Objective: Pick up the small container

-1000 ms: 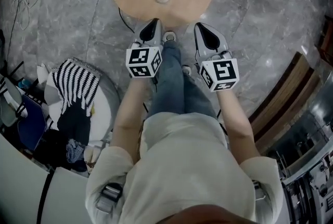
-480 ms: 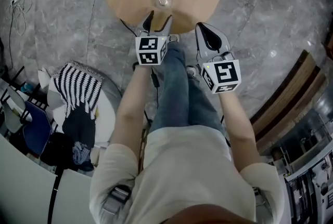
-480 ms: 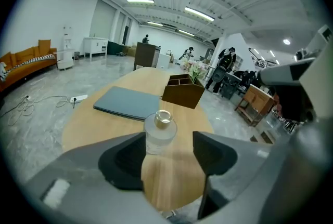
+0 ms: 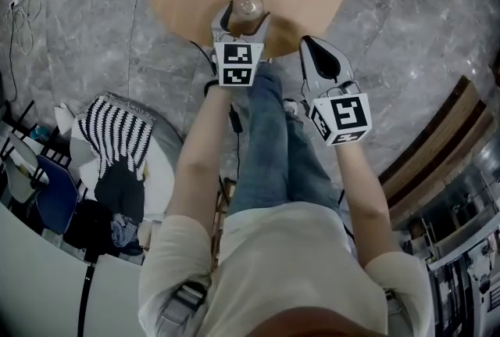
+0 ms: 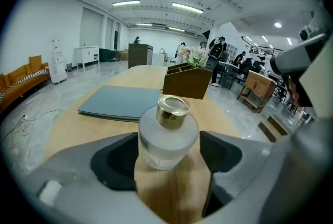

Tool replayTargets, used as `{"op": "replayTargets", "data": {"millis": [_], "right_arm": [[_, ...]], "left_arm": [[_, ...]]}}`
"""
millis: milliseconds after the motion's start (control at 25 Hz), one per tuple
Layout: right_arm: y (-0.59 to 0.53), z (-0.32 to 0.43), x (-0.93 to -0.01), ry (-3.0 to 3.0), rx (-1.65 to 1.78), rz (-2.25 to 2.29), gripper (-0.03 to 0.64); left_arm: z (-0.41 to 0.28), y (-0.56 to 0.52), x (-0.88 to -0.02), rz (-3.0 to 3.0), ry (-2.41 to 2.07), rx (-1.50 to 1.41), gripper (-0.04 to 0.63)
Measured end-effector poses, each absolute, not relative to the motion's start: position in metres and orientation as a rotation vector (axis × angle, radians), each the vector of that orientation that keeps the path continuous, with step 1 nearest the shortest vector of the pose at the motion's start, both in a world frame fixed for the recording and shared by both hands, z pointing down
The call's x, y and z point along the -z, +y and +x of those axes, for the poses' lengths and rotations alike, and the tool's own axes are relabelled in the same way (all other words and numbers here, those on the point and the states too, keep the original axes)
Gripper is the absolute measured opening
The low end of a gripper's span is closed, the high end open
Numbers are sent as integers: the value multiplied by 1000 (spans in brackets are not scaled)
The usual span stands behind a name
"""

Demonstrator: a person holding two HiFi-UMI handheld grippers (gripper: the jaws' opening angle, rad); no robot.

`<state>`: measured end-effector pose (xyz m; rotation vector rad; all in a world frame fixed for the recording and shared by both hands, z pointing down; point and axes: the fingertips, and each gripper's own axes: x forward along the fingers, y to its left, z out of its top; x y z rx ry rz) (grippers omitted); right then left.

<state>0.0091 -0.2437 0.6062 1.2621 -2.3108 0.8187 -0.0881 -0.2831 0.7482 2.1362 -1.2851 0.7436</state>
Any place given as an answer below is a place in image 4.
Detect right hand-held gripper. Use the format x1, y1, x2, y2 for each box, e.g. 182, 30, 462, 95
299, 36, 372, 147

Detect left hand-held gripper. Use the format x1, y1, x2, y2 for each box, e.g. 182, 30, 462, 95
212, 1, 271, 88

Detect clear glass cup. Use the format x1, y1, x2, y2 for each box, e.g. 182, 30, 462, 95
230, 0, 267, 38

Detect person's left forearm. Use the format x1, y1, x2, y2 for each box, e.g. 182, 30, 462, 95
166, 83, 251, 225

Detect person's right forearm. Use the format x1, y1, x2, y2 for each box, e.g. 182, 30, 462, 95
331, 142, 403, 266

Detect person's white shoe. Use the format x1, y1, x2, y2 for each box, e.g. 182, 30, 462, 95
283, 97, 302, 117

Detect person's blue jeans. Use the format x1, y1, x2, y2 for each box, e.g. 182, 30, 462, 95
226, 61, 345, 217

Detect wooden slatted bench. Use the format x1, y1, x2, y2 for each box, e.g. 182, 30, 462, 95
377, 75, 495, 229

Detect grey round pouf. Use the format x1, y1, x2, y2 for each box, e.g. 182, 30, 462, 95
54, 92, 184, 217

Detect black white striped knit garment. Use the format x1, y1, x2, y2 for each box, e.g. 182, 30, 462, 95
76, 95, 154, 227

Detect grey metal machine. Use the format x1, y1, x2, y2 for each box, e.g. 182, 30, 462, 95
390, 139, 500, 337

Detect person's white shirt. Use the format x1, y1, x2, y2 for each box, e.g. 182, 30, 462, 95
138, 202, 434, 337

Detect blue checked cloth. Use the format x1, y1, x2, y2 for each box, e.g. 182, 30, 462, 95
109, 212, 138, 246

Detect black clothing pile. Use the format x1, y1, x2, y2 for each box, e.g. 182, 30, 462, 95
64, 199, 118, 250

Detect blue chair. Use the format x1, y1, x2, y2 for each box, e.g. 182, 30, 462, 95
34, 154, 81, 235

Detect grey chair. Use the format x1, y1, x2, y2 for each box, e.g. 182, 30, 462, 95
0, 120, 50, 203

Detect white counter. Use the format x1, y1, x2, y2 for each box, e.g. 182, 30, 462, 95
0, 202, 157, 337

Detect grey shoulder strap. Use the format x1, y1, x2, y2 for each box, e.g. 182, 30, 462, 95
158, 280, 208, 328
384, 288, 407, 323

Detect black strap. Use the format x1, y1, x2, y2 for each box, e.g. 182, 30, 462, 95
77, 263, 97, 337

